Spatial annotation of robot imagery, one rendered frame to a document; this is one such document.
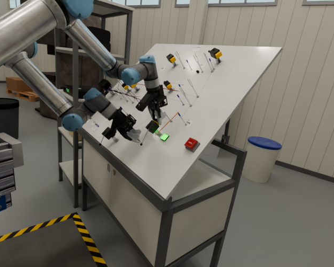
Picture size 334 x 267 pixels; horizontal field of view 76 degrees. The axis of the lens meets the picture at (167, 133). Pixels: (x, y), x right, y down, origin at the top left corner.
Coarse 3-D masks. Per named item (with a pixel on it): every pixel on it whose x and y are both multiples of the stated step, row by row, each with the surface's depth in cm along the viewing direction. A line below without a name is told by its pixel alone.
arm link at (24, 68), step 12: (12, 60) 80; (24, 60) 82; (24, 72) 82; (36, 72) 84; (36, 84) 84; (48, 84) 86; (48, 96) 86; (60, 96) 88; (60, 108) 88; (72, 108) 91; (72, 120) 88; (84, 120) 95
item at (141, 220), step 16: (112, 176) 144; (112, 192) 147; (128, 192) 129; (112, 208) 150; (128, 208) 131; (144, 208) 116; (128, 224) 133; (144, 224) 118; (160, 224) 106; (144, 240) 120
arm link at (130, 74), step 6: (120, 66) 100; (126, 66) 98; (132, 66) 97; (138, 66) 97; (144, 66) 99; (120, 72) 99; (126, 72) 94; (132, 72) 94; (138, 72) 96; (144, 72) 99; (120, 78) 102; (126, 78) 95; (132, 78) 94; (138, 78) 97; (144, 78) 101; (126, 84) 98; (132, 84) 96
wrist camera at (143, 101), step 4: (148, 92) 110; (152, 92) 109; (144, 96) 110; (148, 96) 108; (152, 96) 109; (140, 100) 110; (144, 100) 108; (148, 100) 108; (140, 104) 107; (144, 104) 107; (136, 108) 109; (140, 108) 107; (144, 108) 108
